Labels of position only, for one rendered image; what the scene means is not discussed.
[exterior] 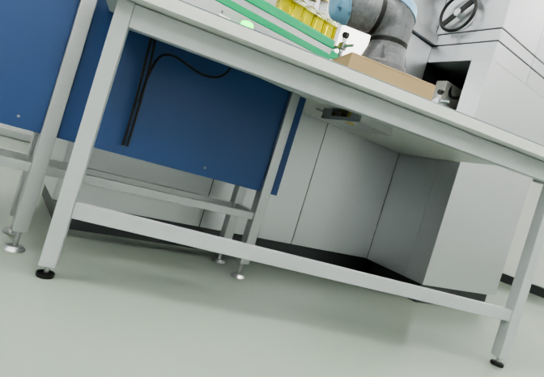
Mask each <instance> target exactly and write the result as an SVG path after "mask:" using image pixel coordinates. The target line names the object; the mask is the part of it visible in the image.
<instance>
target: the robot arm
mask: <svg viewBox="0 0 544 377"><path fill-rule="evenodd" d="M417 13H418V8H417V6H416V4H415V3H414V1H413V0H329V17H330V18H331V19H332V20H333V21H336V22H338V23H340V24H341V25H343V26H344V25H345V26H348V27H349V28H353V29H355V30H357V31H360V32H363V33H366V34H368V35H370V40H369V42H368V46H367V48H366V49H365V50H364V51H363V53H362V55H361V56H364V57H367V58H369V59H372V60H373V61H377V62H379V63H381V64H384V65H386V66H389V67H391V68H394V69H395V70H399V71H401V72H403V73H405V72H406V50H407V47H408V44H409V41H410V37H411V33H412V31H413V28H414V25H415V23H416V16H417Z"/></svg>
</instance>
